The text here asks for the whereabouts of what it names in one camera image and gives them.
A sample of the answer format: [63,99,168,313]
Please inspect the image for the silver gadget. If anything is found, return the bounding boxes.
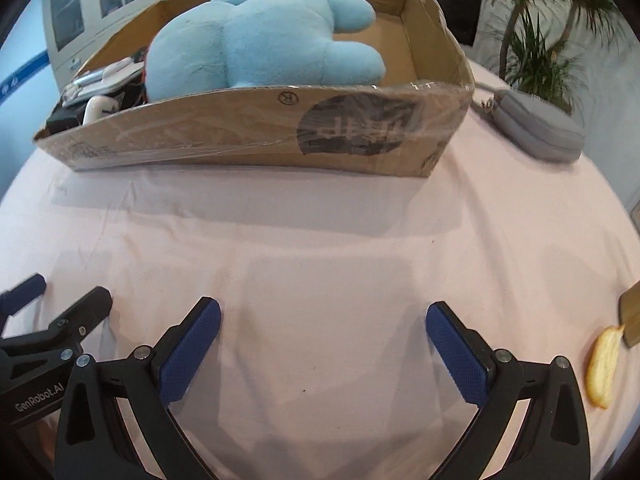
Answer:
[70,71,108,92]

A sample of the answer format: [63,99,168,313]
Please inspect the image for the cardboard box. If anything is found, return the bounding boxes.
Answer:
[32,0,476,179]

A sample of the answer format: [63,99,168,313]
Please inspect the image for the blue wall sign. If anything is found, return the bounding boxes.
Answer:
[0,50,51,96]

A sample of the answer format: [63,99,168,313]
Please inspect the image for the grey glass-door cabinet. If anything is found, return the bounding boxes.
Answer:
[42,0,166,83]

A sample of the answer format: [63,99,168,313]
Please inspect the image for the white earbuds case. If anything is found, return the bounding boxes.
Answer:
[81,94,123,125]

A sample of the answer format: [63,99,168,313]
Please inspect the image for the green potted plant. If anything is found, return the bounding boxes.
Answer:
[482,0,621,113]

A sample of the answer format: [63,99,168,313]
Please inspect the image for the black panel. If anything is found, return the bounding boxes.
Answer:
[440,0,488,47]

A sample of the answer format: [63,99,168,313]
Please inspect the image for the black charger box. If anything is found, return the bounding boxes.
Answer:
[46,102,86,135]

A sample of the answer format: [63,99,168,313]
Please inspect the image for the brown wooden block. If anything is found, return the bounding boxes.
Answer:
[618,280,640,350]

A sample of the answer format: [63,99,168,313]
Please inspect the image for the blue plush toy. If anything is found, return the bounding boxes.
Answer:
[144,0,387,103]

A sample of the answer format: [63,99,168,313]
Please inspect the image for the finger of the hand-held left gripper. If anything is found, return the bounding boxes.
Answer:
[0,273,47,333]
[0,286,114,361]

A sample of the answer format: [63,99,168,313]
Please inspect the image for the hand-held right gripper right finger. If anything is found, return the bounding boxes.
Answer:
[425,301,593,480]

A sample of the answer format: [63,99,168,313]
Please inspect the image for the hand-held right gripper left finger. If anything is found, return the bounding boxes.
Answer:
[55,296,223,480]

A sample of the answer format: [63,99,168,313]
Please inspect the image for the white plastic gadget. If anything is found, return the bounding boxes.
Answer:
[100,57,146,81]

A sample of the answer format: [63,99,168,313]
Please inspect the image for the grey zip pouch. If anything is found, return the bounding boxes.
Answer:
[470,82,587,163]

